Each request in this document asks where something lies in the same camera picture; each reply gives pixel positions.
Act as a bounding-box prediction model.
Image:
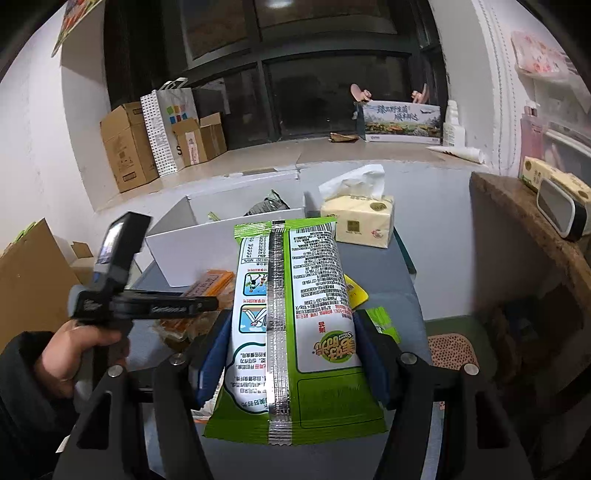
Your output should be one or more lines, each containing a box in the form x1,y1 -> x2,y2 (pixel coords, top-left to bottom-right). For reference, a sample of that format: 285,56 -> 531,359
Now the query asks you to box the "pink floral pouch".
510,31 -> 574,78

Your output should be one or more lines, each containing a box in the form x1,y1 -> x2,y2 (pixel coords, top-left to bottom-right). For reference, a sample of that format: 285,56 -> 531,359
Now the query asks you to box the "wall poster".
50,0 -> 105,57

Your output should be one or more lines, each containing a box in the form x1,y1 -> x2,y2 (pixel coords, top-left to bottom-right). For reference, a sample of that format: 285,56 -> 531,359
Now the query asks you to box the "white box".
145,191 -> 308,288

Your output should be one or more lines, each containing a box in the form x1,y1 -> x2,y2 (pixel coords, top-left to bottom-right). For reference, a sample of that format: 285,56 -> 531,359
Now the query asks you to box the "large cardboard box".
100,102 -> 160,193

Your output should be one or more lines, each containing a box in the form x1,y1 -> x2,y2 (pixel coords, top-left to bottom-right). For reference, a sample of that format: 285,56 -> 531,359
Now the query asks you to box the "yellow wrapped tissue pack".
517,155 -> 591,205

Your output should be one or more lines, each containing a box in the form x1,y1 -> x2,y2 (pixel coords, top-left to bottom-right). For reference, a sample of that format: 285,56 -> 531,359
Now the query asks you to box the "orange snack packet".
180,270 -> 235,299

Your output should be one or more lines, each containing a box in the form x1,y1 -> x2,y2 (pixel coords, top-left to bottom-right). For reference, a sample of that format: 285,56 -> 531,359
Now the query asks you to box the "small green packet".
365,306 -> 402,345

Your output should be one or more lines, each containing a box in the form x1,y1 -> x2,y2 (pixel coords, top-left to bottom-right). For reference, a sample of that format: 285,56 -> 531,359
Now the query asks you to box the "pink bottle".
520,104 -> 548,163

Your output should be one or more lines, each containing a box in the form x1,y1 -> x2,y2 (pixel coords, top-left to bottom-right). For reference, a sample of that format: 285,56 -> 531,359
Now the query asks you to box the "yellow snack packet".
344,274 -> 369,309

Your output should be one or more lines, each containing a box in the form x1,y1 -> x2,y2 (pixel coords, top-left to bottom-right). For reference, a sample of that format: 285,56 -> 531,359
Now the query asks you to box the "brown perforated mat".
427,333 -> 480,373

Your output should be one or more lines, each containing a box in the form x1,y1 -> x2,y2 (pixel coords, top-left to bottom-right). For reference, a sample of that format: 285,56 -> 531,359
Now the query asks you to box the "green snack packet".
204,219 -> 389,448

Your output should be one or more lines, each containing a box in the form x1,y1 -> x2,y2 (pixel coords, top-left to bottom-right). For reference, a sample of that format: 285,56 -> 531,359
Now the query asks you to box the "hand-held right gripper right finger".
353,310 -> 536,480

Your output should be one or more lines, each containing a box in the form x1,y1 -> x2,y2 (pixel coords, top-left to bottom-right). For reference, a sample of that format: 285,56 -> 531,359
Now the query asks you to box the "dark window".
103,0 -> 450,149

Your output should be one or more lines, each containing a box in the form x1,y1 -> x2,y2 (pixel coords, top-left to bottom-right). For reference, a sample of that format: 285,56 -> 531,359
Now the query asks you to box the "yellow soft tissue pack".
318,164 -> 396,249

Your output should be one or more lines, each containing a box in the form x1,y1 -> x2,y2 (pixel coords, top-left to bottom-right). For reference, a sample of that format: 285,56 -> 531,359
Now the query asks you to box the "wooden side shelf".
469,171 -> 591,384

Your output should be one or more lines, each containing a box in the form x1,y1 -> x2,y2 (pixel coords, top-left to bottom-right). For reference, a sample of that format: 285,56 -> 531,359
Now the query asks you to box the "person's left hand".
34,318 -> 124,398

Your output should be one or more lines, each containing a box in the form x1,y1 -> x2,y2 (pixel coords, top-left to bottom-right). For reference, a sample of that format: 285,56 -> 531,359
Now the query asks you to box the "small open cardboard box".
172,112 -> 228,168

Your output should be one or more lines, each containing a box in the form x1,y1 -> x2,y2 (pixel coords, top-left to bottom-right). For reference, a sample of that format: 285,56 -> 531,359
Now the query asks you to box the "clear plastic drawer unit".
521,69 -> 591,186

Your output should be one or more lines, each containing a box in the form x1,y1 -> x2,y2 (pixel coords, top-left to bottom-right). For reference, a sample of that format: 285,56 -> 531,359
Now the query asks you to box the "white plastic bottle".
442,100 -> 467,148

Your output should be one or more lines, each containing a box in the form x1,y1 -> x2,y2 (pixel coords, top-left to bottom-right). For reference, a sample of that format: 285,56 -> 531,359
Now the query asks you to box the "landscape print tissue box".
354,100 -> 443,144

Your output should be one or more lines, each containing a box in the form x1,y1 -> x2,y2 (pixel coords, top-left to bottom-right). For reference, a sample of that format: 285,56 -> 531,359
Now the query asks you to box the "white tube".
426,145 -> 488,165

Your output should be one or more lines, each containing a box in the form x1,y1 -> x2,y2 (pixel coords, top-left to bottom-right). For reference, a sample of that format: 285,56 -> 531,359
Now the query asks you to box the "dark green packet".
243,189 -> 291,217

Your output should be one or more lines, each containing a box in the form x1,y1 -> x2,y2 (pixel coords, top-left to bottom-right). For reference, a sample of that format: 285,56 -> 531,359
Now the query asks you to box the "round cookie packet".
154,318 -> 218,352

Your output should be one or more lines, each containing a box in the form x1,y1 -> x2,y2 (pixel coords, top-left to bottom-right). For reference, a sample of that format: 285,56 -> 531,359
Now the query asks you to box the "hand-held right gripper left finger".
55,309 -> 232,480

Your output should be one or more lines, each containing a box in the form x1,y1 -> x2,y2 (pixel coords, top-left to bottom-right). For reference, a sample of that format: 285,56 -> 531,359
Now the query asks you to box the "person's left forearm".
0,330 -> 93,480

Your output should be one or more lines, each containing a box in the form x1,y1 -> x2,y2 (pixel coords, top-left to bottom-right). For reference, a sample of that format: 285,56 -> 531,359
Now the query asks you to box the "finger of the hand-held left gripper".
113,294 -> 221,320

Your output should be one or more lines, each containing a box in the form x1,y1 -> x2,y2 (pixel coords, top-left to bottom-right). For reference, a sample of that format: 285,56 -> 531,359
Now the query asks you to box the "white framed clock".
535,177 -> 588,242

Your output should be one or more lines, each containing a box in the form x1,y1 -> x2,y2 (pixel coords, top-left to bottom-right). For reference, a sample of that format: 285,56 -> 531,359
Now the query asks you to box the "white dotted paper bag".
140,78 -> 199,177

